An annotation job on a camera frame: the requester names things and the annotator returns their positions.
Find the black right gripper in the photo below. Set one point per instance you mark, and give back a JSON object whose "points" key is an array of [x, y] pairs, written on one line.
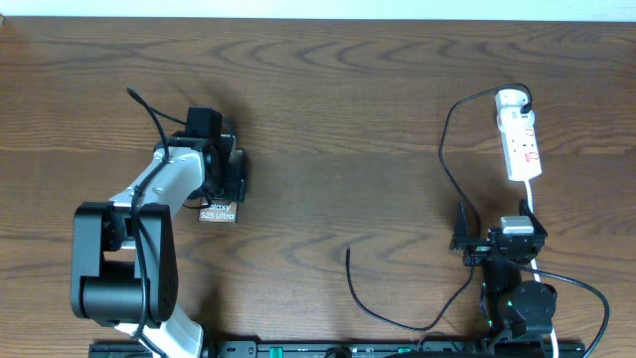
{"points": [[479, 249]]}

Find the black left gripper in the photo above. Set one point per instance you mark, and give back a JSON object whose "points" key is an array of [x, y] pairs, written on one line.
{"points": [[221, 194]]}

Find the bronze Galaxy smartphone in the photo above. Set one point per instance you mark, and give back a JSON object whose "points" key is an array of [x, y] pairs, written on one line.
{"points": [[218, 211]]}

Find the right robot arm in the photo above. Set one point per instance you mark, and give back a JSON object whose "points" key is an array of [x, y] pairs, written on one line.
{"points": [[520, 312]]}

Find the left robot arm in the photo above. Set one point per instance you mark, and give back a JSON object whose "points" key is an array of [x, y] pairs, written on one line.
{"points": [[124, 266]]}

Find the white charger plug adapter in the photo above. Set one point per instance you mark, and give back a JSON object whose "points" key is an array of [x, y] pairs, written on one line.
{"points": [[510, 97]]}

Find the white power strip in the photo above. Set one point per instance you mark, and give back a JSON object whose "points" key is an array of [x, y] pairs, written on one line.
{"points": [[519, 141]]}

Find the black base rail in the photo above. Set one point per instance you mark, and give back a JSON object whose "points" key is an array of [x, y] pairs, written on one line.
{"points": [[428, 348]]}

